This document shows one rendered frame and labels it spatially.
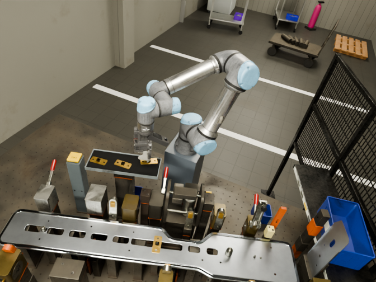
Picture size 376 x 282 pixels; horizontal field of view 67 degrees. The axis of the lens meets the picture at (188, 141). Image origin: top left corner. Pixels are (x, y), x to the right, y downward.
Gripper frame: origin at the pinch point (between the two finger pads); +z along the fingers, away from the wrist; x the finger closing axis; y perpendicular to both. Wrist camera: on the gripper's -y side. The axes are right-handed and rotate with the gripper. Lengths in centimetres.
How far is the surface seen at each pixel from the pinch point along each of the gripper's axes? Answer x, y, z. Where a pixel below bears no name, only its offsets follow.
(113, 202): 15.0, 18.0, 13.4
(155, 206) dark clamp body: 17.8, -2.0, 15.6
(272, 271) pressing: 53, -53, 23
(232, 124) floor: -174, -131, 123
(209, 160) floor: -111, -83, 123
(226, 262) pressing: 46, -32, 23
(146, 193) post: 11.2, 1.9, 13.1
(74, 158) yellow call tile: -9.8, 36.8, 7.0
